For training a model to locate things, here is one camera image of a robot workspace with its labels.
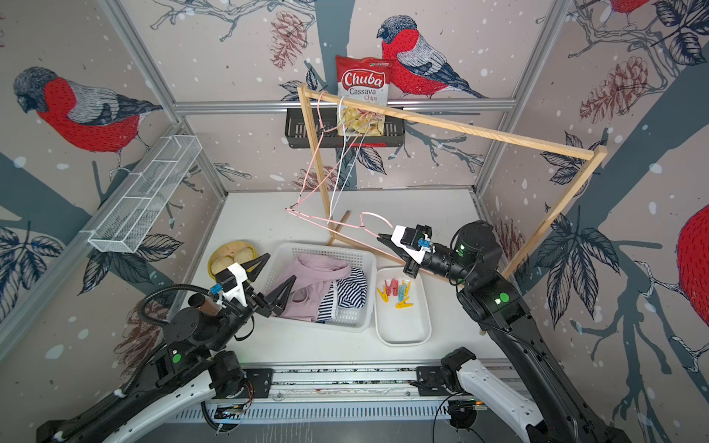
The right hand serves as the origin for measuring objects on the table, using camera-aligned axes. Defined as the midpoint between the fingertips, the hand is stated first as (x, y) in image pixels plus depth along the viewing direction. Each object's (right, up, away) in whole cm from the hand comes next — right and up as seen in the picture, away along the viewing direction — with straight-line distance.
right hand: (383, 231), depth 58 cm
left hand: (-22, -7, +2) cm, 23 cm away
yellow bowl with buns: (-53, -11, +40) cm, 67 cm away
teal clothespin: (+9, -23, +32) cm, 40 cm away
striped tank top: (-9, -20, +24) cm, 33 cm away
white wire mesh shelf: (-68, +2, +15) cm, 69 cm away
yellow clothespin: (+11, -21, +33) cm, 41 cm away
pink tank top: (-19, -15, +23) cm, 33 cm away
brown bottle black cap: (-52, -24, +23) cm, 61 cm away
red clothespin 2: (+6, -21, +33) cm, 39 cm away
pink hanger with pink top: (-14, -4, +46) cm, 49 cm away
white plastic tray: (+9, -30, +29) cm, 42 cm away
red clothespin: (+4, -21, +33) cm, 39 cm away
